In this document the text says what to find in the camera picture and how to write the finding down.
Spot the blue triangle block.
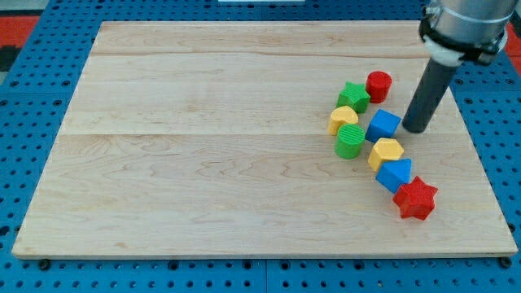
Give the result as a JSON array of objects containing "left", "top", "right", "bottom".
[{"left": 376, "top": 158, "right": 412, "bottom": 194}]

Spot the yellow hexagon block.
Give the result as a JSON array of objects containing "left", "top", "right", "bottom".
[{"left": 368, "top": 138, "right": 405, "bottom": 173}]

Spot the red cylinder block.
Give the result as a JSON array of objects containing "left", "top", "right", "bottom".
[{"left": 366, "top": 71, "right": 392, "bottom": 103}]

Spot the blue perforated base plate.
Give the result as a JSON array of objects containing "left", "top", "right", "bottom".
[{"left": 1, "top": 0, "right": 520, "bottom": 292}]

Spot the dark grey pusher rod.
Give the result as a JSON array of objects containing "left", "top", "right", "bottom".
[{"left": 402, "top": 59, "right": 458, "bottom": 133}]

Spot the light wooden board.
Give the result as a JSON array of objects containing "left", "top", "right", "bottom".
[{"left": 12, "top": 21, "right": 518, "bottom": 260}]

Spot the green ribbed cylinder block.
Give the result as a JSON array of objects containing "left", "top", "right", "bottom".
[{"left": 335, "top": 124, "right": 365, "bottom": 160}]

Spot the blue cube block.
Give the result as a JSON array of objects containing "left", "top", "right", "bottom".
[{"left": 366, "top": 109, "right": 401, "bottom": 143}]

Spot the yellow half-round block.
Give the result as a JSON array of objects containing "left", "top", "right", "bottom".
[{"left": 327, "top": 106, "right": 359, "bottom": 135}]

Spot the green star block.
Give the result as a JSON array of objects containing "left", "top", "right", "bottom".
[{"left": 336, "top": 82, "right": 370, "bottom": 113}]

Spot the red star block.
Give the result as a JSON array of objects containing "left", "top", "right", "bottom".
[{"left": 392, "top": 176, "right": 438, "bottom": 221}]

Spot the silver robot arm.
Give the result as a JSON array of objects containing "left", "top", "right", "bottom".
[{"left": 418, "top": 0, "right": 520, "bottom": 67}]

